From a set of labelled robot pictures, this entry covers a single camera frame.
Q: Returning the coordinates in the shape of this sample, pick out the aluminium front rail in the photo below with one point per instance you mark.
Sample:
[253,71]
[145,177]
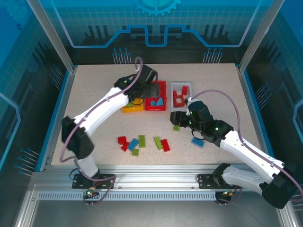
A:
[154,175]

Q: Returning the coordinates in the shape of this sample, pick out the white plastic bin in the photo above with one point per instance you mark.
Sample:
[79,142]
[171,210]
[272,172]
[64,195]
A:
[174,85]

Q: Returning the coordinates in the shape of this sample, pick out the aluminium side rail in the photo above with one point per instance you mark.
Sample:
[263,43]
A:
[68,85]
[248,94]

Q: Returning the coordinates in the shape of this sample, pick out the red plastic bin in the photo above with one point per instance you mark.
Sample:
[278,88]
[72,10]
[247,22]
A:
[155,108]

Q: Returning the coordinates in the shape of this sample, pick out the blue sloped lego brick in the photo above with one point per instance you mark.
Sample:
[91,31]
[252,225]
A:
[160,102]

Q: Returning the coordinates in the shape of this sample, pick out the red lego window frame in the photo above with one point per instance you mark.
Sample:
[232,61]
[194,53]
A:
[175,101]

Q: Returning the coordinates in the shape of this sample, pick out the long green lego brick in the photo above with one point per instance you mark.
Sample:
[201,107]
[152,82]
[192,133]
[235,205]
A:
[158,143]
[142,141]

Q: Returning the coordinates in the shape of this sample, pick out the aluminium frame post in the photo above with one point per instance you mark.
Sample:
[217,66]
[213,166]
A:
[258,40]
[54,40]

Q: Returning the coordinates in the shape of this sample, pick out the small blue lego brick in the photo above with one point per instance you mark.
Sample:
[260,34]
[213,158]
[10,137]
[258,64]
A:
[153,103]

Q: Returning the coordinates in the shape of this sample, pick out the long red lego brick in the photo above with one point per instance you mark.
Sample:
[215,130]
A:
[165,145]

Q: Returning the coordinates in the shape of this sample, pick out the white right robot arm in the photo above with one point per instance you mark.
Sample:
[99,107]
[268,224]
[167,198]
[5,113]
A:
[248,151]

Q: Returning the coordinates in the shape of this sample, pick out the yellow plastic bin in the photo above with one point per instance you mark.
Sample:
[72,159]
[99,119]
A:
[135,108]

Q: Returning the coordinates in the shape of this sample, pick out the long blue lego brick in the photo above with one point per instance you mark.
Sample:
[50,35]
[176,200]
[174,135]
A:
[133,144]
[198,142]

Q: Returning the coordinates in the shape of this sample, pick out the small lit controller board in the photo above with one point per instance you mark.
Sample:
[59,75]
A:
[227,194]
[90,194]

